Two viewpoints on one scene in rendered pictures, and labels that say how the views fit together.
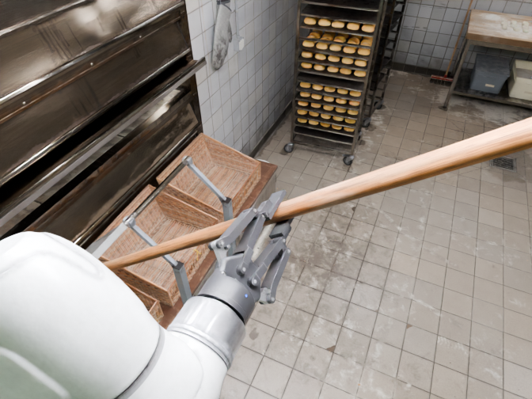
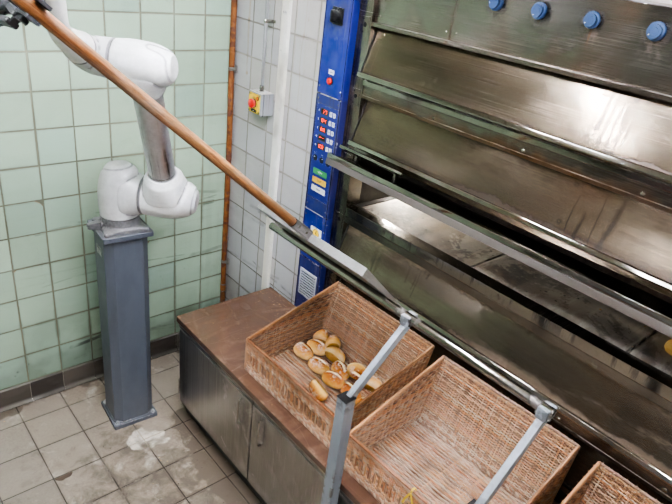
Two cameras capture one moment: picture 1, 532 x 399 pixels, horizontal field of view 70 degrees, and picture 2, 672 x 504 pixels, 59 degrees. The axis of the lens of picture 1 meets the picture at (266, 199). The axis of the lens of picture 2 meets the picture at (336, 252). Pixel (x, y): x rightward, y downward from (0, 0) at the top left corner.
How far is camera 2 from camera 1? 1.77 m
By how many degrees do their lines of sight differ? 85
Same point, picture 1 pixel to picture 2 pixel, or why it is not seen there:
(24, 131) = (503, 176)
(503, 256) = not seen: outside the picture
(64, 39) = (628, 129)
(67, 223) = (461, 310)
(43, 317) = not seen: outside the picture
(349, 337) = not seen: outside the picture
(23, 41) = (580, 95)
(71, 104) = (570, 207)
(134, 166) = (588, 395)
